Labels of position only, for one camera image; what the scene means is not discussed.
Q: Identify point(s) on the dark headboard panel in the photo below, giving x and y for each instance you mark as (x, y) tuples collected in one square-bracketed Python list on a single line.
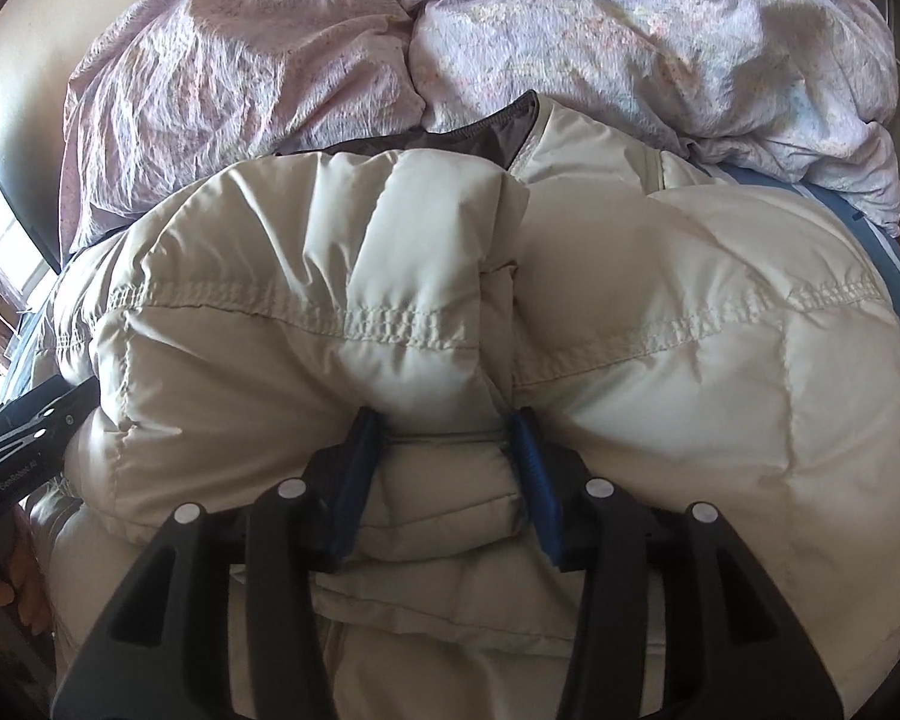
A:
[(15, 187)]

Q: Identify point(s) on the blue white striped bed sheet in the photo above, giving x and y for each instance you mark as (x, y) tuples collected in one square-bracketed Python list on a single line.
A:
[(892, 255)]

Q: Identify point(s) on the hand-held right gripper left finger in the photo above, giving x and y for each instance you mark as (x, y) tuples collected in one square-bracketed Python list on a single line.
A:
[(356, 469)]

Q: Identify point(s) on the beige puffer jacket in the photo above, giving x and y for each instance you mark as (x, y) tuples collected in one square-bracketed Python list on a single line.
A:
[(682, 330)]

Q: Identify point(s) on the pink floral quilt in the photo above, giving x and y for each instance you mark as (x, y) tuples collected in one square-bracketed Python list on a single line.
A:
[(270, 52)]

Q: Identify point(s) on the person's left hand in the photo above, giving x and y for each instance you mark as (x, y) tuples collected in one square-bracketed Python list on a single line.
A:
[(28, 577)]

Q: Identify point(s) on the sunlit window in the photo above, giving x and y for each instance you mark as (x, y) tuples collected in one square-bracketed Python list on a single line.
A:
[(4, 292)]

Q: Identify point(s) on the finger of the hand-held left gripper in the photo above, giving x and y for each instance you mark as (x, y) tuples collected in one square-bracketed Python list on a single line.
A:
[(49, 420)]

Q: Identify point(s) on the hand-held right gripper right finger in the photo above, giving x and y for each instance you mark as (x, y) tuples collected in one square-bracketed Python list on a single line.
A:
[(536, 480)]

